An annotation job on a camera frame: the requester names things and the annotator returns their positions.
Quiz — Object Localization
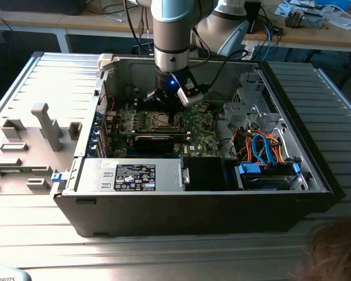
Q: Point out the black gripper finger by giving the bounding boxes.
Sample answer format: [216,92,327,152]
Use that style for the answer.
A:
[171,100,185,125]
[147,88,173,125]

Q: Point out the CPU socket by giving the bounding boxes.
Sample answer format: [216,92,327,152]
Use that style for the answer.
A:
[150,111,185,132]

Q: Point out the metal CPU cooler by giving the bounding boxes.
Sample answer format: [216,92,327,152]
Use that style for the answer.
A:
[285,8,305,29]

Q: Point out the green motherboard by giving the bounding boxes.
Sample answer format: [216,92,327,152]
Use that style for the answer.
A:
[105,101,223,159]

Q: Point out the black graphics card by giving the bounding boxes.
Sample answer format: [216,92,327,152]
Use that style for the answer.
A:
[133,134,176,153]

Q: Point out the beige case latch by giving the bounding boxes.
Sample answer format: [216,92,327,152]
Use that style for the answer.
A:
[98,53,119,73]

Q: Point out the black fan shroud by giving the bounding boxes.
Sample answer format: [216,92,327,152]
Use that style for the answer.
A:
[181,156,232,193]

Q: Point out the silver metal drive cage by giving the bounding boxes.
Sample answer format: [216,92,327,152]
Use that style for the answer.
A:
[223,70,284,132]

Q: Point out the black power supply label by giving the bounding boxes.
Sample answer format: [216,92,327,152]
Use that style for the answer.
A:
[113,163,157,193]

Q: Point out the white labelled adapter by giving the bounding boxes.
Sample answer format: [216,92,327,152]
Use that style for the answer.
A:
[241,43,256,61]

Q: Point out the hard disk in blue carrier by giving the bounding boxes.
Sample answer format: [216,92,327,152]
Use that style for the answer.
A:
[233,162,301,191]

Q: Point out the silver power supply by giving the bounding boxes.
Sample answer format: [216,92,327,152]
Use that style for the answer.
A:
[75,157,184,194]

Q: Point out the black open PC case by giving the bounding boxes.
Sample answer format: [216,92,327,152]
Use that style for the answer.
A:
[53,54,345,238]

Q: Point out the black box on desk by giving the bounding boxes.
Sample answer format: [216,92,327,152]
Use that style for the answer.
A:
[244,1,263,35]

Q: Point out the grey parts rack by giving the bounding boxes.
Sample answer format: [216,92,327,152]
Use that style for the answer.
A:
[0,102,85,196]

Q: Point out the black monitor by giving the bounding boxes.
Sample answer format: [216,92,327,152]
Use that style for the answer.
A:
[0,0,82,15]

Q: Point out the grey metal device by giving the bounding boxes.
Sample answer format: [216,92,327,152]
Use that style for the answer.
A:
[302,11,325,29]

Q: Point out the papers and plastic bags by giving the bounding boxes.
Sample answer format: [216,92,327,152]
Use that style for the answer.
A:
[324,7,351,30]

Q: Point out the person's brown-haired head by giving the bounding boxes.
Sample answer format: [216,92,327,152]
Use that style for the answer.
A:
[292,218,351,281]

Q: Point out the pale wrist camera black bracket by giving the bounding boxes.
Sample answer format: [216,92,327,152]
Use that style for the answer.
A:
[175,70,208,108]

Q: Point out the hanging black cables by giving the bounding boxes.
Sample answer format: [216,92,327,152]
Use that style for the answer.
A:
[124,0,155,56]

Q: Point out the dark wrist camera cable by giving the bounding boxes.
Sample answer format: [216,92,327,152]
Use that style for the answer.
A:
[190,28,250,88]

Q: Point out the silver power supply handle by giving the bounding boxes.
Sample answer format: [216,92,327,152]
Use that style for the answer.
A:
[178,163,191,186]

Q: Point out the red power wires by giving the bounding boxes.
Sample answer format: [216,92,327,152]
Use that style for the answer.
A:
[233,130,254,160]

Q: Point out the expansion slot bracket row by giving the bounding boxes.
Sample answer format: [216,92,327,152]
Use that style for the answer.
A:
[87,109,111,159]

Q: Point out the blue flat data wire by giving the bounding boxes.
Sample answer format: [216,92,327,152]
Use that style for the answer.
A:
[251,135,267,165]
[259,131,279,166]

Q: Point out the orange power wires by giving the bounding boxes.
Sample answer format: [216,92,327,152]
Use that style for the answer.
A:
[263,133,285,163]

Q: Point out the wooden desk white frame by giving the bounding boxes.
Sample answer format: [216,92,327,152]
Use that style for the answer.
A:
[0,0,156,53]

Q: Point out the blue round cable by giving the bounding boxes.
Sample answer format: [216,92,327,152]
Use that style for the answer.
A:
[261,22,275,61]

